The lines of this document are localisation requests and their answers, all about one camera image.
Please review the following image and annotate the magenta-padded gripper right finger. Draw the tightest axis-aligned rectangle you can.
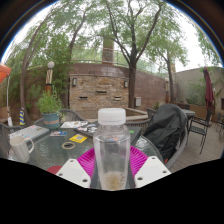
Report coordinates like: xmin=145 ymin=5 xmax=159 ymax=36
xmin=128 ymin=145 xmax=172 ymax=189

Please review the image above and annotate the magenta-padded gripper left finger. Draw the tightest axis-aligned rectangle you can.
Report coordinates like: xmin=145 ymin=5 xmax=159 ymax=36
xmin=55 ymin=147 xmax=99 ymax=189

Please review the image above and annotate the clear plastic bottle white cap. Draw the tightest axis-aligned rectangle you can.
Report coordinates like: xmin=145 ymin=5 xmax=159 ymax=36
xmin=92 ymin=107 xmax=132 ymax=192

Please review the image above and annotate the small tape roll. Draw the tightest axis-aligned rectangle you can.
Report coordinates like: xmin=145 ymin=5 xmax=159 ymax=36
xmin=61 ymin=141 xmax=77 ymax=150

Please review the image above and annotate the yellow card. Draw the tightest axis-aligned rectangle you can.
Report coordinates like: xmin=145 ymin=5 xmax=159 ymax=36
xmin=69 ymin=133 xmax=88 ymax=144

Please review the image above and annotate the blue printed card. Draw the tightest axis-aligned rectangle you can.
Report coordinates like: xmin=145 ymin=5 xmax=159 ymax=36
xmin=49 ymin=130 xmax=68 ymax=138

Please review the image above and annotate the black backpack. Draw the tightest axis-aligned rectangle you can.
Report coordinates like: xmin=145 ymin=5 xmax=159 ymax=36
xmin=143 ymin=103 xmax=189 ymax=161

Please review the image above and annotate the white printed booklet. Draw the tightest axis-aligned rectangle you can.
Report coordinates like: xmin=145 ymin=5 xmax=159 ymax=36
xmin=59 ymin=120 xmax=89 ymax=130

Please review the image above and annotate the green plant in blue pot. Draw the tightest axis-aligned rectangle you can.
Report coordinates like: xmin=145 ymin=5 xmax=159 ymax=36
xmin=35 ymin=88 xmax=64 ymax=130

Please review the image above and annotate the beige ribbed mug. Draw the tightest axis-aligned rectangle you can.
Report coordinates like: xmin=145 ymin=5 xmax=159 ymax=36
xmin=8 ymin=134 xmax=35 ymax=164

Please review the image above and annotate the silver laptop with stickers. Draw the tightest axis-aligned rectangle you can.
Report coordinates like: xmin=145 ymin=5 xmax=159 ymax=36
xmin=8 ymin=124 xmax=50 ymax=140

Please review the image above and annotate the black metal chair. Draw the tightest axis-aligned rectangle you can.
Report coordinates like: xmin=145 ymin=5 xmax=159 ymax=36
xmin=188 ymin=108 xmax=213 ymax=155

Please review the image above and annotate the round dark patio table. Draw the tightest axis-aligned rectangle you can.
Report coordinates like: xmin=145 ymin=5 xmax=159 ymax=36
xmin=181 ymin=108 xmax=197 ymax=120

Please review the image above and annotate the blue yellow striped cone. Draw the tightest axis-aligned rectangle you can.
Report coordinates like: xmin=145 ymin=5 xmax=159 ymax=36
xmin=18 ymin=107 xmax=27 ymax=127

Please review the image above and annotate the closed maroon patio umbrella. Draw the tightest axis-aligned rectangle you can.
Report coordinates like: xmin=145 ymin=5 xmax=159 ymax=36
xmin=203 ymin=66 xmax=215 ymax=111

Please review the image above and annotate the leaning thin-trunked tree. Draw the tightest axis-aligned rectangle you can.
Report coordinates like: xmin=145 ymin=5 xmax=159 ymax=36
xmin=19 ymin=9 xmax=88 ymax=126

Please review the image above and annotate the orange canopy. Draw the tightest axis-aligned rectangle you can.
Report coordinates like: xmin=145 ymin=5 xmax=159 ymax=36
xmin=0 ymin=63 xmax=13 ymax=84

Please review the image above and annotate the wooden lamp post white globe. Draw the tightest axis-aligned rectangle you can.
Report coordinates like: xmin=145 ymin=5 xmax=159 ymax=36
xmin=164 ymin=77 xmax=170 ymax=104
xmin=44 ymin=60 xmax=56 ymax=96

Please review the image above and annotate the slender tree by wall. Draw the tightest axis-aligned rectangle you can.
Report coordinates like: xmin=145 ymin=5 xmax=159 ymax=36
xmin=146 ymin=13 xmax=193 ymax=103

